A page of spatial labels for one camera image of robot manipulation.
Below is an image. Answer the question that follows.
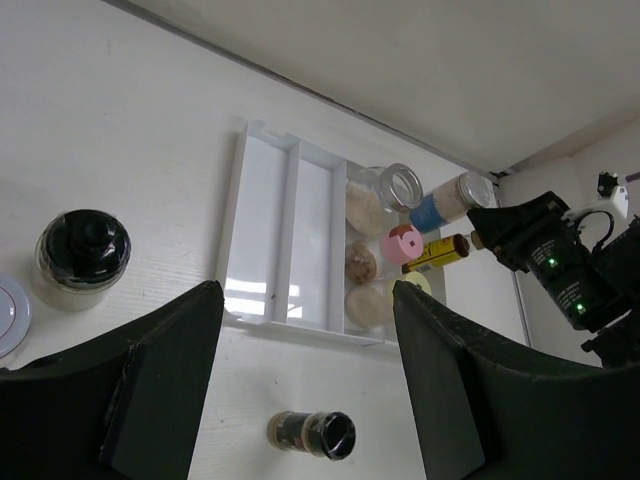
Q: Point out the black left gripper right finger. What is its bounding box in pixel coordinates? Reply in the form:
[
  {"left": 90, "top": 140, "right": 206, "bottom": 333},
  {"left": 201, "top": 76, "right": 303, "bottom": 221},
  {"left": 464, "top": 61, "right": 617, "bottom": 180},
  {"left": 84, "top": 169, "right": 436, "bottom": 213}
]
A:
[{"left": 393, "top": 281, "right": 639, "bottom": 479}]

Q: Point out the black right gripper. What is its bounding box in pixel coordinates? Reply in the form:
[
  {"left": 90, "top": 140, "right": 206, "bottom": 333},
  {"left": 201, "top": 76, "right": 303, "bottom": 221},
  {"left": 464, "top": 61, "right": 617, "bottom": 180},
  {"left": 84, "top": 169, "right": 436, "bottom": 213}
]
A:
[{"left": 467, "top": 192, "right": 639, "bottom": 368}]

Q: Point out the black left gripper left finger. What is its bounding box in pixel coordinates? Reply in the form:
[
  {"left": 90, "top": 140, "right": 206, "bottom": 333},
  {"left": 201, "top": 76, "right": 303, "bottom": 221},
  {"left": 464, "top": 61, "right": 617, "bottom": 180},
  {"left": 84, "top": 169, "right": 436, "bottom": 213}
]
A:
[{"left": 1, "top": 281, "right": 223, "bottom": 479}]

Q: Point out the blue label white bottle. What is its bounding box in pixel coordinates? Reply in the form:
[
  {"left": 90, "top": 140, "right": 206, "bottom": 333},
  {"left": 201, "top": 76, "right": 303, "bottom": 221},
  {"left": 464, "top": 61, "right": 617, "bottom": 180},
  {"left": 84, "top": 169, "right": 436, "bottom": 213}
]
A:
[{"left": 409, "top": 172, "right": 493, "bottom": 233}]

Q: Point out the yellow bottle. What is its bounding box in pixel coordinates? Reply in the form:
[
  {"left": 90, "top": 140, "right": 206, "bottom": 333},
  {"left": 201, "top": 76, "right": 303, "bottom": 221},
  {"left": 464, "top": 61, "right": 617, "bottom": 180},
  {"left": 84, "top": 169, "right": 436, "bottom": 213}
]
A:
[{"left": 402, "top": 231, "right": 485, "bottom": 274}]

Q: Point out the pink lid spice jar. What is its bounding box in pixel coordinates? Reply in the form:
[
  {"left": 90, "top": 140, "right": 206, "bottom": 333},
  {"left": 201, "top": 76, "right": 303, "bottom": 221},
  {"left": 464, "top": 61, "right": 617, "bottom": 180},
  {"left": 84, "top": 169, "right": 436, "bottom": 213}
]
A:
[{"left": 344, "top": 223, "right": 426, "bottom": 286}]

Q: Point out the glass jar beige powder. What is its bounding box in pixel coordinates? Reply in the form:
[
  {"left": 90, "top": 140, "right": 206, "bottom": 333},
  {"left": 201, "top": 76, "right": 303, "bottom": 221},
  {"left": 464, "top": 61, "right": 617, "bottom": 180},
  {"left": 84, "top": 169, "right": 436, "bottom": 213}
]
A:
[{"left": 346, "top": 163, "right": 423, "bottom": 237}]

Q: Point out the yellow-green lid spice jar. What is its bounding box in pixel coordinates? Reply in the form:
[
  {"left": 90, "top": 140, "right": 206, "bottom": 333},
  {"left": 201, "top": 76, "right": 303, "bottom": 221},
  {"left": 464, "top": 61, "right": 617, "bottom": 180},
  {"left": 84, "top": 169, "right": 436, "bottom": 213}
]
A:
[{"left": 345, "top": 272, "right": 432, "bottom": 329}]

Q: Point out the red label spice jar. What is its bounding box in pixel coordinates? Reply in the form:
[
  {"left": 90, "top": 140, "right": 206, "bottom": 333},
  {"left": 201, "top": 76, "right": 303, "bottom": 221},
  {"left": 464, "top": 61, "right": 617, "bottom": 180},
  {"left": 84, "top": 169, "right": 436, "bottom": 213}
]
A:
[{"left": 0, "top": 274, "right": 33, "bottom": 358}]

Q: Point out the small dark pepper bottle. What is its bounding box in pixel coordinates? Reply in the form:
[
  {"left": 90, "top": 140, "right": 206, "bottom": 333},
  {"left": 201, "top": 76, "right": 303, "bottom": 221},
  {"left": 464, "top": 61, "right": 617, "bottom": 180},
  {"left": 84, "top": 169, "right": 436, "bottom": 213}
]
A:
[{"left": 267, "top": 411, "right": 356, "bottom": 461}]

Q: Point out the black dome lid jar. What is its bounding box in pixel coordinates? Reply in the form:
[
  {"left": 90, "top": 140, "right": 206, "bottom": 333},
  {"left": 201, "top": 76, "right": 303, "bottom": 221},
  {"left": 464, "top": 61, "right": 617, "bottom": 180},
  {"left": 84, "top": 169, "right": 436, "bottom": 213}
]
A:
[{"left": 31, "top": 209, "right": 132, "bottom": 312}]

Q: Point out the white divided organizer tray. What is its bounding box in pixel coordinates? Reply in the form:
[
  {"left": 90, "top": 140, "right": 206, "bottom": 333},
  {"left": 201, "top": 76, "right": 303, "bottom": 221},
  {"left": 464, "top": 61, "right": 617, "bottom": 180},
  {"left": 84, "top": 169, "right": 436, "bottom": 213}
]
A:
[{"left": 216, "top": 120, "right": 398, "bottom": 351}]

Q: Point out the aluminium side rail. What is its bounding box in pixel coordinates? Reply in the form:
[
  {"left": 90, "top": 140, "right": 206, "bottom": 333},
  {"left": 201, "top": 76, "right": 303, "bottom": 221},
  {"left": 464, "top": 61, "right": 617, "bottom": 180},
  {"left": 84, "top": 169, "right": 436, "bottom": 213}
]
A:
[{"left": 491, "top": 173, "right": 532, "bottom": 347}]

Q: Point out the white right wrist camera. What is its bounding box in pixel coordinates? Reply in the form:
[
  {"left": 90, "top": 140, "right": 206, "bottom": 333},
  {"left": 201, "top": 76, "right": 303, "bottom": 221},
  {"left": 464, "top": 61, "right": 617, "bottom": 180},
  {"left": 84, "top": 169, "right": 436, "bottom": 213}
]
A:
[{"left": 564, "top": 171, "right": 629, "bottom": 222}]

